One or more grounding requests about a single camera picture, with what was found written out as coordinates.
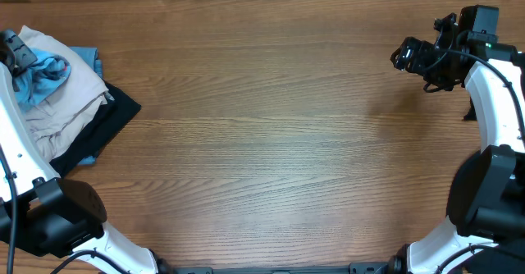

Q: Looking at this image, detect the light blue printed t-shirt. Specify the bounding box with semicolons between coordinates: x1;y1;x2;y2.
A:
1;45;71;112

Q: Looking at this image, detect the black t-shirt right pile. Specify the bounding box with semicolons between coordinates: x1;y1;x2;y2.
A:
463;102;524;274

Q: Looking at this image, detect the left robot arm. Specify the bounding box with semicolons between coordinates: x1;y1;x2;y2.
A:
1;27;171;273

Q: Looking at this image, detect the blue folded garment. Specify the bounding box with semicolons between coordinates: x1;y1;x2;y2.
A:
71;47;103;166

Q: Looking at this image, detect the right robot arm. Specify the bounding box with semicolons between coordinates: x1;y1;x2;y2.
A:
378;5;524;273

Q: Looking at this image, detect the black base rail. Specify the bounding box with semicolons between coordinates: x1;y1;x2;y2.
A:
172;262;388;274

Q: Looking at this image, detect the black folded garment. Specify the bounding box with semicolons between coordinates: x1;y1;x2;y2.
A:
50;82;141;177

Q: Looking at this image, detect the beige folded garment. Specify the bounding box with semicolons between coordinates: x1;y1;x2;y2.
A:
19;26;108;162

